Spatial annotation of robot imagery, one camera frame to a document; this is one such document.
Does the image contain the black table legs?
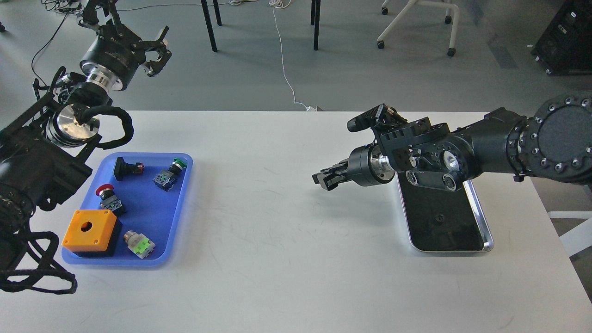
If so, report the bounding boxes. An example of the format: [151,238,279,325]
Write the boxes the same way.
[200,0,321,52]

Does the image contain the blue plastic tray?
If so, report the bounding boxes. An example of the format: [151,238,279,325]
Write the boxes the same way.
[62,152,193,267]

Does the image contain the white rolling chair base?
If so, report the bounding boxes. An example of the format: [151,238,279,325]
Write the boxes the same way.
[376,0,461,59]

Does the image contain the black floor cable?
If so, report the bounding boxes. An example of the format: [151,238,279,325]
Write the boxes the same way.
[31,0,109,88]

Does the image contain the silver metal tray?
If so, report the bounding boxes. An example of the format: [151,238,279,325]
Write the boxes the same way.
[397,173,494,253]

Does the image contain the red mushroom emergency button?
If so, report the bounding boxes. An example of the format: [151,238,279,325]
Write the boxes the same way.
[95,184,126,216]

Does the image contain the orange and black button box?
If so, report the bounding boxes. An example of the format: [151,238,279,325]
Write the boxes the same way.
[62,210,122,257]

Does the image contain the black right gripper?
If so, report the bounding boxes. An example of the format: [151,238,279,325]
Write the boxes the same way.
[312,146,395,191]

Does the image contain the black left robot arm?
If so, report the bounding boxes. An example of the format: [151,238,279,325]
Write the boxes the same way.
[0,0,172,295]

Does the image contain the green push button switch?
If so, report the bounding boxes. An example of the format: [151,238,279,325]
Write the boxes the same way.
[153,158,187,192]

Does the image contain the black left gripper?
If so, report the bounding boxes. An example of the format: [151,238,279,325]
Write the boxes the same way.
[77,0,173,92]

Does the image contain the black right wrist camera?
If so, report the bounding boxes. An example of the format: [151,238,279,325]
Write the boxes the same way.
[346,104,406,132]

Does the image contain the black equipment case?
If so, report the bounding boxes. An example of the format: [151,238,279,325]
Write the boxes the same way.
[531,0,592,76]

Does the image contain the grey and green contact block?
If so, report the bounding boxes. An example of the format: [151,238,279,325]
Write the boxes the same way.
[123,230,156,259]

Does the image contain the white floor cable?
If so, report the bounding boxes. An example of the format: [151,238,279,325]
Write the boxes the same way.
[270,0,316,111]

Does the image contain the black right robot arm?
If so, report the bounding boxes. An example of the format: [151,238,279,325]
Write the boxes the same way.
[312,91,592,191]

